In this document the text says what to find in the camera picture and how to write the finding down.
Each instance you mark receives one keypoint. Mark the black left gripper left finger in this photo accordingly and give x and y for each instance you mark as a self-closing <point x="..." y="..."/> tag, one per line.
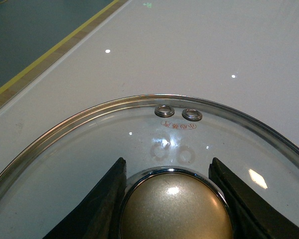
<point x="96" y="215"/>

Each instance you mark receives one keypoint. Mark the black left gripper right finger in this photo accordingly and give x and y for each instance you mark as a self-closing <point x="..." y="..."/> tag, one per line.
<point x="253" y="217"/>

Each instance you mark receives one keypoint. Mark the glass pot lid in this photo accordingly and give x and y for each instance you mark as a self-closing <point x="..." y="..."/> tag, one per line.
<point x="168" y="143"/>

